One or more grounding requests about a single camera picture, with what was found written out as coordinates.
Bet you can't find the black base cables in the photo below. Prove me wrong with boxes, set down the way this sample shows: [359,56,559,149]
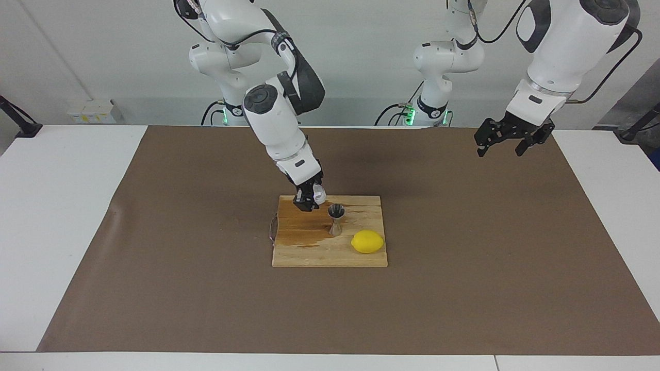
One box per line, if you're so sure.
[375,80,416,126]
[200,100,227,126]

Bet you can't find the black clamp stand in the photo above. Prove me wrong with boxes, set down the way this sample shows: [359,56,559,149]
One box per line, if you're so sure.
[618,102,660,144]
[0,95,43,138]

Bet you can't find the black left base cables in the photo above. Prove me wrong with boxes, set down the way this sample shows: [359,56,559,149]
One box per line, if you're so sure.
[375,80,416,126]

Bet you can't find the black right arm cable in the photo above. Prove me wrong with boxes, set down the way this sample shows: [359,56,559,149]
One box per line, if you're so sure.
[174,0,298,70]

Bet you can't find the wooden cutting board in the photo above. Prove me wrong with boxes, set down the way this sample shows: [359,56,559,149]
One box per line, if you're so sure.
[269,195,388,268]

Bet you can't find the black right base cables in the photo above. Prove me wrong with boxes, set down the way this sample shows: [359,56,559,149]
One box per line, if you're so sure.
[200,100,227,126]

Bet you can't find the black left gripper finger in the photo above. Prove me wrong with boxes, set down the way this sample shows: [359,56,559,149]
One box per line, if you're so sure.
[515,128,555,157]
[474,118,509,158]

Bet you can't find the steel jigger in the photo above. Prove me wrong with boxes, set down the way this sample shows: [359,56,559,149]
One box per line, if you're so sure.
[328,204,346,237]

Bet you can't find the yellow lemon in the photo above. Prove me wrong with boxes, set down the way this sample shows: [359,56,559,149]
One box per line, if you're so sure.
[351,230,385,254]

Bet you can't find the brown paper mat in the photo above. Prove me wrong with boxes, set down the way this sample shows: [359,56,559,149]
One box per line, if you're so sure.
[36,125,660,356]

